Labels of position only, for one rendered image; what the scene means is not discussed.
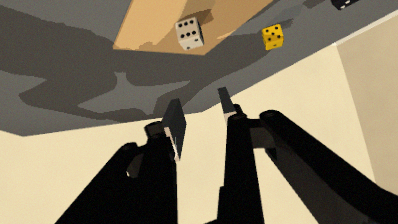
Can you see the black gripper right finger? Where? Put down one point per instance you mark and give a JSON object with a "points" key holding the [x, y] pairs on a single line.
{"points": [[332, 190]]}

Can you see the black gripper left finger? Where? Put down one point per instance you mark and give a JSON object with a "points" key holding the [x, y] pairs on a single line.
{"points": [[152, 176]]}

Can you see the orange flat mat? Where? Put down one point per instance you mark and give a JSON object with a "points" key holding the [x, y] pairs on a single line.
{"points": [[149, 25]]}

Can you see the black die with white pips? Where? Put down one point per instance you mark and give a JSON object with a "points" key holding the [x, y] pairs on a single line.
{"points": [[341, 4]]}

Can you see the yellow die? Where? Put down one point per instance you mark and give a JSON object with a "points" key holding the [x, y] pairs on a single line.
{"points": [[272, 37]]}

